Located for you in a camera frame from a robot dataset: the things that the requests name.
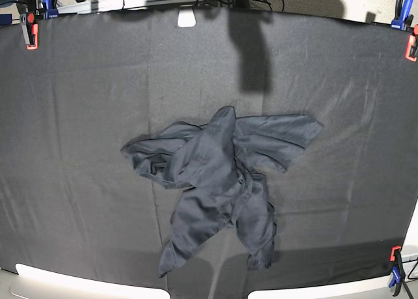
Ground red clamp far left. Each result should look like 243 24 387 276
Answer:
20 12 39 50

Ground red clamp far right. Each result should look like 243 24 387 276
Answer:
405 25 418 62

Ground blue clamp far left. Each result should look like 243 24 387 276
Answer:
37 0 59 19

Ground black table cloth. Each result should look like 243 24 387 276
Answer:
1 9 417 298

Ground blue clamp far right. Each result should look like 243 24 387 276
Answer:
391 0 414 31

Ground red blue clamp near right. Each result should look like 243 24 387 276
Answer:
389 245 414 299

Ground dark grey t-shirt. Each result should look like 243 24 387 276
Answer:
121 106 323 276

